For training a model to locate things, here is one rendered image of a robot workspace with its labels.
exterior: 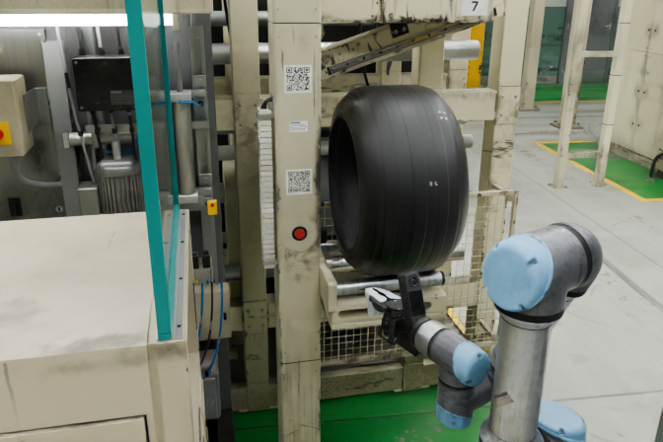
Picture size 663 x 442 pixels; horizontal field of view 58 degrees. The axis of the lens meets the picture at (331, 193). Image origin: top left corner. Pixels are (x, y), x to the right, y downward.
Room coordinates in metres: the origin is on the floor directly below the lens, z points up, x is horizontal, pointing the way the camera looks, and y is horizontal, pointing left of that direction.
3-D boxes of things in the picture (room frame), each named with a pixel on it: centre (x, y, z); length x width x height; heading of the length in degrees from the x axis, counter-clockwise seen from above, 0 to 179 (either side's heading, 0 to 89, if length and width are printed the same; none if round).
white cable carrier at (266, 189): (1.65, 0.18, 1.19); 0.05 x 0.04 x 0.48; 12
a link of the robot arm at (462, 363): (1.04, -0.26, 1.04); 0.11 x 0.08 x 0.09; 34
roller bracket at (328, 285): (1.73, 0.03, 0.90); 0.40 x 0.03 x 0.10; 12
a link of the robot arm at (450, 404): (1.05, -0.27, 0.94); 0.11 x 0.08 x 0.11; 124
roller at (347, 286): (1.64, -0.17, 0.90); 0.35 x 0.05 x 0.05; 102
